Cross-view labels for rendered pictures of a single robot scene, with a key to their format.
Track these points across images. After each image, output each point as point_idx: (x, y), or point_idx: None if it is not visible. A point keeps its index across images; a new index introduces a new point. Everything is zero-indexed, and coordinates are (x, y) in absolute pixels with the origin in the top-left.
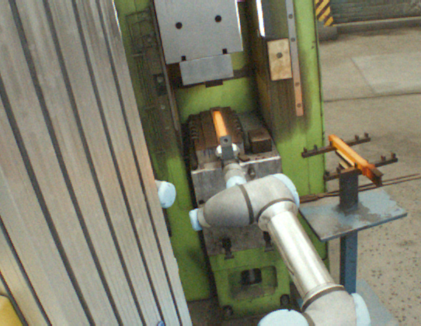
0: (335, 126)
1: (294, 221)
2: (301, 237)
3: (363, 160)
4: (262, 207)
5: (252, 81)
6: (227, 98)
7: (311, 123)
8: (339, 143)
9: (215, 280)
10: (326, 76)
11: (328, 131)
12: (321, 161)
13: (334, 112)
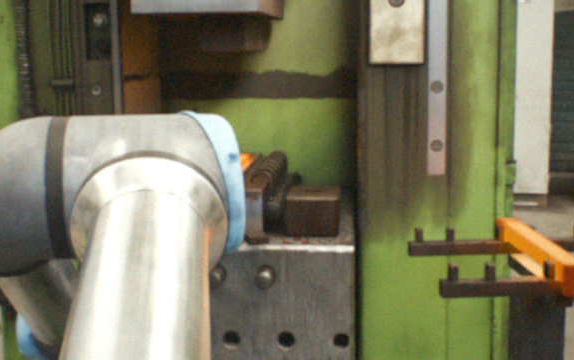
0: None
1: (172, 220)
2: (161, 259)
3: None
4: (91, 172)
5: (351, 109)
6: (286, 142)
7: (467, 201)
8: (518, 229)
9: None
10: None
11: (570, 354)
12: (485, 318)
13: None
